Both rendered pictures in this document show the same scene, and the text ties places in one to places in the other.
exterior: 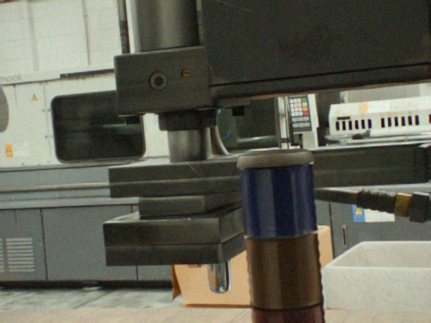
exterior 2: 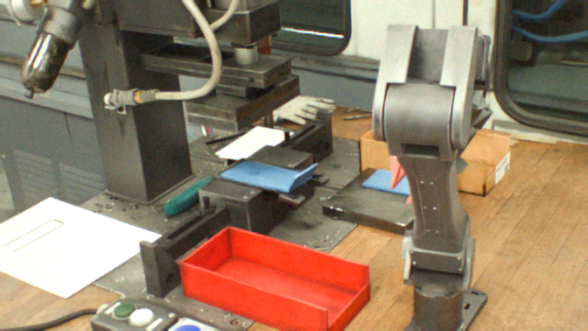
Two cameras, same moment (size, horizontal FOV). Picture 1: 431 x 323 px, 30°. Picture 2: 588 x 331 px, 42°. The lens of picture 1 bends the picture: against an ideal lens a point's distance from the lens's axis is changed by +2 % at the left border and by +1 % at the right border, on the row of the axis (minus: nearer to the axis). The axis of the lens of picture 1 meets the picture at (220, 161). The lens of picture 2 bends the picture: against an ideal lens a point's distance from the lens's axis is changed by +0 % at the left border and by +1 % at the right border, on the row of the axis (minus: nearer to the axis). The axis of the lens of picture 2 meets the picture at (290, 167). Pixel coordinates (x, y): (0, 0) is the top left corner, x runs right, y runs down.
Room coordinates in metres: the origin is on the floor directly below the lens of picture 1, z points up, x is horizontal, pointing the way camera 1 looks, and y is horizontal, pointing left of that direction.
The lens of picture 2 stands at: (1.82, 0.38, 1.55)
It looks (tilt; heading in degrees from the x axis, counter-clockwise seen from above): 25 degrees down; 195
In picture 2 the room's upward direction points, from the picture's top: 4 degrees counter-clockwise
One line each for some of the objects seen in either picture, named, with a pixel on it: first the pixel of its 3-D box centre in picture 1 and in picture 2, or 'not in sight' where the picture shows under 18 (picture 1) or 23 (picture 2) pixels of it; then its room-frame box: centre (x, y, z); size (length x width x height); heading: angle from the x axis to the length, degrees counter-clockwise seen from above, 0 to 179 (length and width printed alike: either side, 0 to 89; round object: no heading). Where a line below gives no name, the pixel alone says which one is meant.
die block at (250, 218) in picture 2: not in sight; (259, 194); (0.69, 0.03, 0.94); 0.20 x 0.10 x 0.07; 160
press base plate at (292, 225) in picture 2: not in sight; (234, 206); (0.64, -0.04, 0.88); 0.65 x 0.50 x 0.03; 160
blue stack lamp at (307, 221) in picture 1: (278, 198); not in sight; (0.41, -0.03, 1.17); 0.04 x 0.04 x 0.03
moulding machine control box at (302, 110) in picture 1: (302, 103); not in sight; (5.25, -0.57, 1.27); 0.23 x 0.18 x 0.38; 156
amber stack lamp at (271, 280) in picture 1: (283, 266); (262, 37); (0.41, -0.03, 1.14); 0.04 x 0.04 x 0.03
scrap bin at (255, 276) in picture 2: not in sight; (274, 280); (0.94, 0.11, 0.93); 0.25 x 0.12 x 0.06; 70
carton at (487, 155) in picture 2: not in sight; (433, 155); (0.49, 0.31, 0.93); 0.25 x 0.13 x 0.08; 70
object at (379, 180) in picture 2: not in sight; (409, 178); (0.60, 0.28, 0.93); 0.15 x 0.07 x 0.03; 71
